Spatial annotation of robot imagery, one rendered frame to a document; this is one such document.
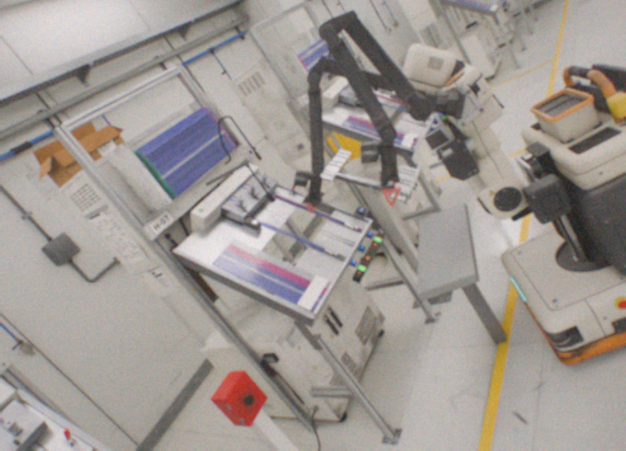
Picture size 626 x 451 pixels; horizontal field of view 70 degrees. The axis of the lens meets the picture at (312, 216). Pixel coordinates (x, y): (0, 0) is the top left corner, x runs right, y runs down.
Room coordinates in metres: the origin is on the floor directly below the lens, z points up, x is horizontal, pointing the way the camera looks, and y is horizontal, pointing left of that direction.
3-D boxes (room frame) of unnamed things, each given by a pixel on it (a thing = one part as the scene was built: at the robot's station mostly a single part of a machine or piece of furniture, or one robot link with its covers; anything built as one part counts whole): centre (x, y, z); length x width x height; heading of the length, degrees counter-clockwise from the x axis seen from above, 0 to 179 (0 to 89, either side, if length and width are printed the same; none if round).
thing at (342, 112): (3.27, -0.67, 0.65); 1.01 x 0.73 x 1.29; 47
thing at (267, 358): (1.92, 0.59, 0.34); 0.13 x 0.07 x 0.42; 47
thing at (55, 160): (2.41, 0.63, 1.82); 0.68 x 0.30 x 0.20; 137
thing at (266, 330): (2.33, 0.46, 0.31); 0.70 x 0.65 x 0.62; 137
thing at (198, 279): (2.14, 0.64, 1.03); 0.06 x 0.01 x 0.35; 137
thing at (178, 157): (2.29, 0.33, 1.52); 0.51 x 0.13 x 0.27; 137
